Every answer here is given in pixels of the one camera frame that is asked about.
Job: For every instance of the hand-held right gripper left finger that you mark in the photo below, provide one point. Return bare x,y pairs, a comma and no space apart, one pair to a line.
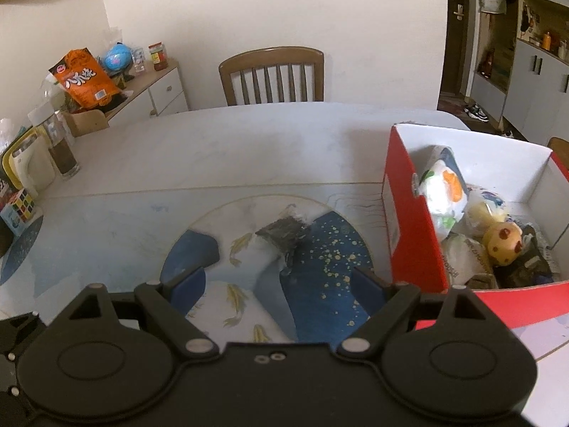
189,289

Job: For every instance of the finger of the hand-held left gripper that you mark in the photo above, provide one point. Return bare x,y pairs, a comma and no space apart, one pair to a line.
9,378
20,331

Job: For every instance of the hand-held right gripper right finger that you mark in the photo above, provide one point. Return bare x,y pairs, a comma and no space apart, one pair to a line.
369,288

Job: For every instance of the red cardboard box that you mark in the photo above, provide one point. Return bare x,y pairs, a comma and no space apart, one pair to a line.
404,231

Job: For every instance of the brown paper packet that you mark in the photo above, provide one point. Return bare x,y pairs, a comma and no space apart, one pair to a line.
462,258

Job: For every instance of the dark clear snack packet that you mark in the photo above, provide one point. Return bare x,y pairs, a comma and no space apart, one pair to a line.
282,231

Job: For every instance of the white grey tissue packet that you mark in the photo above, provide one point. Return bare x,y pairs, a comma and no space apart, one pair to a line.
440,191

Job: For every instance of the bread packet with blue cartoon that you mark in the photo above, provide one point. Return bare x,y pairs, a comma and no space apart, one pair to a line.
482,213

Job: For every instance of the yellow capybara plush toy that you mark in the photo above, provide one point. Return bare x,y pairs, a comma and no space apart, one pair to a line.
502,242

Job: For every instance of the small black packet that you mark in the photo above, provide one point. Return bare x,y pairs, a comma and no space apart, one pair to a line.
529,269

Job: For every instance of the white marble desktop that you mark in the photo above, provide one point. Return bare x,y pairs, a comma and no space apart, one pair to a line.
222,151

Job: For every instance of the blue speckled plate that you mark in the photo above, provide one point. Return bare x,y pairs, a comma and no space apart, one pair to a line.
329,240

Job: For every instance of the blue round mat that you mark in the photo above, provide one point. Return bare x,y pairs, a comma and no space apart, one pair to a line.
22,253

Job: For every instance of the colourful puzzle cube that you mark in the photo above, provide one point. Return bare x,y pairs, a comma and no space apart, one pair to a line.
20,208

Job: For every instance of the white kettle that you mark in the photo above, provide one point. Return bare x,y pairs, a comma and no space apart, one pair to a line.
31,169

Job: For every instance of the yellow tray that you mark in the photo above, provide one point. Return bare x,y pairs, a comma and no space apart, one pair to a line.
9,155

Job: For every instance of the glass bottle with white lid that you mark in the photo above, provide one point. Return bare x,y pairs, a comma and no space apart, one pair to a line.
60,146

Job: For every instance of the small wooden box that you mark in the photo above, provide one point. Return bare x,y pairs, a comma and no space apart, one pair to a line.
86,123

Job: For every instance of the white low cabinet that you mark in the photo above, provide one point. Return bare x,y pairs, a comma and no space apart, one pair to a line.
155,95

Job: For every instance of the pair of shoes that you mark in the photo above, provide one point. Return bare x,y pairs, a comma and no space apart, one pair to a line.
477,112

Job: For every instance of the wooden slat-back chair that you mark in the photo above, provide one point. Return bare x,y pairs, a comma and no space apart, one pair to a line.
561,149
271,75

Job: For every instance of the jar with red lid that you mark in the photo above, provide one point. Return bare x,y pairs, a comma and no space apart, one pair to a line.
158,56

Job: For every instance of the orange snack bag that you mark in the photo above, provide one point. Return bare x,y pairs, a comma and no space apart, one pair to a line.
86,78

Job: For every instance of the small clear container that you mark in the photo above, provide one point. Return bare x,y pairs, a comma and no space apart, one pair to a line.
139,58

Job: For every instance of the blue globe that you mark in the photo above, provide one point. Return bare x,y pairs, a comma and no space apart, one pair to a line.
118,58

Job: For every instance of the grey floor cabinets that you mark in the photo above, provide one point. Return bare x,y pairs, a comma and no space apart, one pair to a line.
533,93

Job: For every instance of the dark wooden door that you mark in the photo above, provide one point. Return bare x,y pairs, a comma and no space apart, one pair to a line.
455,44

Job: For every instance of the orange bottle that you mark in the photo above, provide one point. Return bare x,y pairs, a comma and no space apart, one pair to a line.
546,41

